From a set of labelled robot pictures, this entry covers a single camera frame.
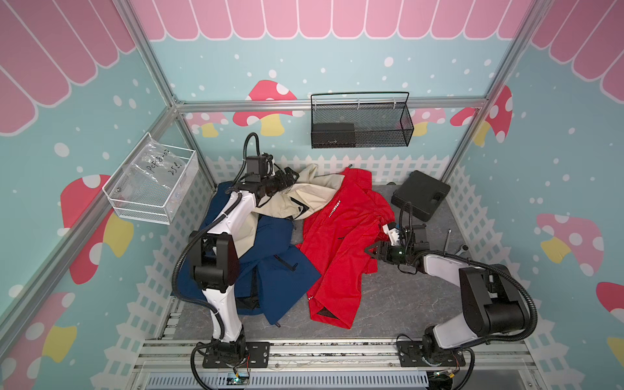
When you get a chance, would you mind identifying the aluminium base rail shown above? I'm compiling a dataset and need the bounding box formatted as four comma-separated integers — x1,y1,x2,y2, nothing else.
125,336,547,389

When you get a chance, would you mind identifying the long metal wrench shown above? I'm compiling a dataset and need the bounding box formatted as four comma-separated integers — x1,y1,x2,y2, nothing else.
443,228,452,256

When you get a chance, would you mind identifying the white wire basket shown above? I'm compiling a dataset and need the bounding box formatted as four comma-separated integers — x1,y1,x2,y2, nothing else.
101,132,200,226

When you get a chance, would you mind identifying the beige jacket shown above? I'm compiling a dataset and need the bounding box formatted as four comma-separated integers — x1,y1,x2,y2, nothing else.
233,164,345,258

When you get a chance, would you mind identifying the clear plastic bag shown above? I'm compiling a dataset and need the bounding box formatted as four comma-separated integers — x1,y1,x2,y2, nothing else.
119,136,196,215

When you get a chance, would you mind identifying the red jacket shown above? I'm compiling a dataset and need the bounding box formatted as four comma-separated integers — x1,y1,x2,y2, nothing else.
298,167,395,329

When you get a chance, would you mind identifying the black plastic tool case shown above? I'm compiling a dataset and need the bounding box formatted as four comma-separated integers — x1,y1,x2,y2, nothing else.
391,171,450,222

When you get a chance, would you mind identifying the green handled ratchet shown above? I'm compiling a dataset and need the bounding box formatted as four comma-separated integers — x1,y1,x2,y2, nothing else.
455,245,470,256

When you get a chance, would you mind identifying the black box in basket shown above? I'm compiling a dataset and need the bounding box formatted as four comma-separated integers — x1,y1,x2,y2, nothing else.
310,123,356,149

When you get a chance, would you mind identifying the black wire mesh basket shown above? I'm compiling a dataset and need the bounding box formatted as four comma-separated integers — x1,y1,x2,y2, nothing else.
310,91,414,148

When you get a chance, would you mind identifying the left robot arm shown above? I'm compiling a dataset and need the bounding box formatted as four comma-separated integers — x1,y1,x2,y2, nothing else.
172,133,298,370

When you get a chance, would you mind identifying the aluminium frame post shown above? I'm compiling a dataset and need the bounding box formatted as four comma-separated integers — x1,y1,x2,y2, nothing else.
114,0,216,187

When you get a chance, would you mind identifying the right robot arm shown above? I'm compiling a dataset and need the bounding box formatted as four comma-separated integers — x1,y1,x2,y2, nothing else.
365,222,538,367

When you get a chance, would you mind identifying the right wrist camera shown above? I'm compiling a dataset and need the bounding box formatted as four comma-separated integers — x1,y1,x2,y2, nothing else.
383,223,404,246

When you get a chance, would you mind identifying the horizontal aluminium frame bar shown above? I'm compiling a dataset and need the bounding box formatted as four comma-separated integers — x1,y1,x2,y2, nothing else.
177,95,488,114

